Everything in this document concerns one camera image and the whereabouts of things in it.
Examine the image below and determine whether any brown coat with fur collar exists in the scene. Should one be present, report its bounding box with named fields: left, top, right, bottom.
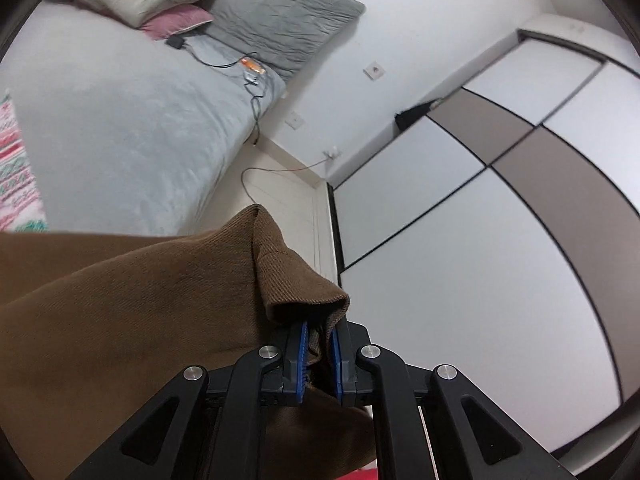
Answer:
left=1, top=205, right=349, bottom=479

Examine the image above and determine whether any red plastic stool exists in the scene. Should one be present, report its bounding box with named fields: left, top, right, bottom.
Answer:
left=340, top=468, right=378, bottom=480

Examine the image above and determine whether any white grey sliding wardrobe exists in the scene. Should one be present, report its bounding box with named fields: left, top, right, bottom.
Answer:
left=334, top=14, right=639, bottom=451

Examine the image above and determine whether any light blue bed sheet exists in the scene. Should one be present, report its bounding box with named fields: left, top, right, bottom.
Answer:
left=1, top=2, right=285, bottom=236

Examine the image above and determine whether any patterned pink green blanket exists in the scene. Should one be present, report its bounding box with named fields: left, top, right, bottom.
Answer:
left=0, top=93, right=49, bottom=232

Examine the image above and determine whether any grey quilted headboard cushion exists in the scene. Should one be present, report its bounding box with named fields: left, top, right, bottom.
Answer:
left=201, top=0, right=366, bottom=81

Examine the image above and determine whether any pink small pillow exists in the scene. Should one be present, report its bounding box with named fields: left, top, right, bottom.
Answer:
left=141, top=4, right=214, bottom=40

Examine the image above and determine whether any white wall socket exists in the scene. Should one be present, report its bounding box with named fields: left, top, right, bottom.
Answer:
left=363, top=62, right=385, bottom=81

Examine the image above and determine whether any black charger cable on bed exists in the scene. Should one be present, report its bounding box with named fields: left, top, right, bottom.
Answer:
left=166, top=34, right=274, bottom=146

